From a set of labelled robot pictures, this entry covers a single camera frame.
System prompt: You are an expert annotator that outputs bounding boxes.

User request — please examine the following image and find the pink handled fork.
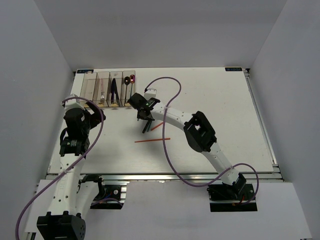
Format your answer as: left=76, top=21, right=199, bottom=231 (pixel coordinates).
left=100, top=78, right=105, bottom=104

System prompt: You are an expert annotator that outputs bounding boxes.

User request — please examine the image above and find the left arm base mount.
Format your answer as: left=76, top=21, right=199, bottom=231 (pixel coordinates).
left=77, top=174, right=123, bottom=210

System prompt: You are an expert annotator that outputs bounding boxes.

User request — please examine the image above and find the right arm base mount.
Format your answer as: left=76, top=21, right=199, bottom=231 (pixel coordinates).
left=206, top=183, right=258, bottom=213

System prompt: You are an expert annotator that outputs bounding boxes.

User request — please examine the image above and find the teal chopstick right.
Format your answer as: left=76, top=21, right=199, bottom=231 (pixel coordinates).
left=146, top=120, right=153, bottom=132

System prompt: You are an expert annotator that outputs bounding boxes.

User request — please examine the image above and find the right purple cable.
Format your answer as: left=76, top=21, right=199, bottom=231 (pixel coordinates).
left=144, top=76, right=260, bottom=204

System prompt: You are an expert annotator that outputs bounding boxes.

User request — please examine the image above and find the black spoon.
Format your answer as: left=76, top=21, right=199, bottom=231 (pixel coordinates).
left=124, top=76, right=130, bottom=103

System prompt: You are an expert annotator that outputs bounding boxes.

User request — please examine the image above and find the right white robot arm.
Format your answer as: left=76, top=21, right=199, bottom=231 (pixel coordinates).
left=128, top=93, right=246, bottom=200

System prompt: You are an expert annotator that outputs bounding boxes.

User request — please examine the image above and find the iridescent red spoon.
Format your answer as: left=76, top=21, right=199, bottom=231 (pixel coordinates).
left=129, top=74, right=136, bottom=98

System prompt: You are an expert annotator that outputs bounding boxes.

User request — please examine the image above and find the dark blue plastic knife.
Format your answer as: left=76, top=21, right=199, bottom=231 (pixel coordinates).
left=110, top=78, right=117, bottom=104

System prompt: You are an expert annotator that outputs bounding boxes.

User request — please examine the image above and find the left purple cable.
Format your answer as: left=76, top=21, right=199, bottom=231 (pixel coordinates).
left=16, top=97, right=105, bottom=240

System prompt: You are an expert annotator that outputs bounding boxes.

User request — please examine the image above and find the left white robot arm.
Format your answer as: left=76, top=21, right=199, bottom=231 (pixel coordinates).
left=36, top=94, right=106, bottom=240

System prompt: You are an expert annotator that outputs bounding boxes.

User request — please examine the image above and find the orange chopstick lower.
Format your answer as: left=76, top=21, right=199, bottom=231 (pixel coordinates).
left=134, top=137, right=171, bottom=143

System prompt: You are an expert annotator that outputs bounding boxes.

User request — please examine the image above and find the purple cable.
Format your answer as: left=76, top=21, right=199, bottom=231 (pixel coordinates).
left=144, top=76, right=260, bottom=204
left=16, top=97, right=105, bottom=240

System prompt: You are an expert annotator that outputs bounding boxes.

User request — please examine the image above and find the silver fork dark handle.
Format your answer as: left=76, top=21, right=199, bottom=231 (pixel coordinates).
left=142, top=120, right=150, bottom=134

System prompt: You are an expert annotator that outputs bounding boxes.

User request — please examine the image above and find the black plastic knife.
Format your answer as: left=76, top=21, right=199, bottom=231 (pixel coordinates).
left=112, top=78, right=120, bottom=104

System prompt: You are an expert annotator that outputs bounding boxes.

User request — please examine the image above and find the clear container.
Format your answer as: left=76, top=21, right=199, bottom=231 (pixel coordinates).
left=107, top=71, right=123, bottom=108
left=80, top=72, right=98, bottom=101
left=93, top=71, right=110, bottom=108
left=120, top=71, right=138, bottom=109

